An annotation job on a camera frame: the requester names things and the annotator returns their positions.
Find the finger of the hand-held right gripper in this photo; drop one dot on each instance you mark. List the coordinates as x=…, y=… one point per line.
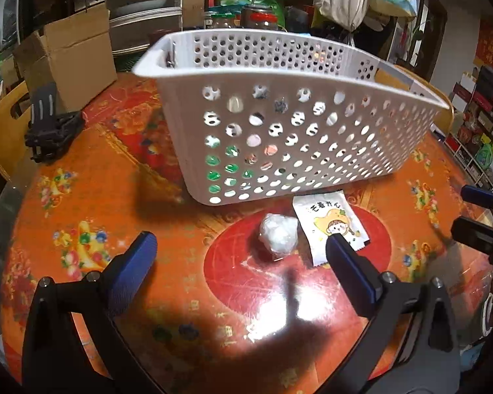
x=476, y=234
x=474, y=194

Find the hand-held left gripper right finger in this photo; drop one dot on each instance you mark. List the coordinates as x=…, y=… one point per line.
x=353, y=275

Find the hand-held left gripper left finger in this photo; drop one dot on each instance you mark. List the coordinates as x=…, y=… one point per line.
x=133, y=271

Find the white cartoon printed packet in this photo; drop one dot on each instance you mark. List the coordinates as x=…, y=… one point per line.
x=332, y=213

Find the white perforated plastic basket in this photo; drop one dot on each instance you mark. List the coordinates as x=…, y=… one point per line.
x=312, y=160

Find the green foil packet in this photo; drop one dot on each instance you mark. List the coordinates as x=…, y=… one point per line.
x=213, y=160

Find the cubby shelf with boxes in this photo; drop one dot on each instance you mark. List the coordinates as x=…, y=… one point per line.
x=480, y=131

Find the wooden chair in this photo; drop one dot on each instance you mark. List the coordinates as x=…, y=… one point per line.
x=0, y=139
x=425, y=83

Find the black folding clamp stand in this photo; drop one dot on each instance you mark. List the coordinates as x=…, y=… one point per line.
x=49, y=127

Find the open cardboard box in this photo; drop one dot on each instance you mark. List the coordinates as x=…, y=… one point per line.
x=78, y=57

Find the stacked grey storage tower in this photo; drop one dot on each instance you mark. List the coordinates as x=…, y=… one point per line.
x=143, y=20

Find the clear glass jar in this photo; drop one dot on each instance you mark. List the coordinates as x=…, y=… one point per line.
x=221, y=21

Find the brown cardboard box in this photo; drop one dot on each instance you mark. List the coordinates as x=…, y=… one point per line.
x=194, y=8

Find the mirrored wardrobe door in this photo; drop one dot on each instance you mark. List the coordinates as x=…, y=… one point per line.
x=4, y=33

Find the glass jar with red contents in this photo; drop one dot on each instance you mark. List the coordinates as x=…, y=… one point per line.
x=259, y=18

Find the red wall poster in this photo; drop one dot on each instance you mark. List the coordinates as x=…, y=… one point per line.
x=491, y=43

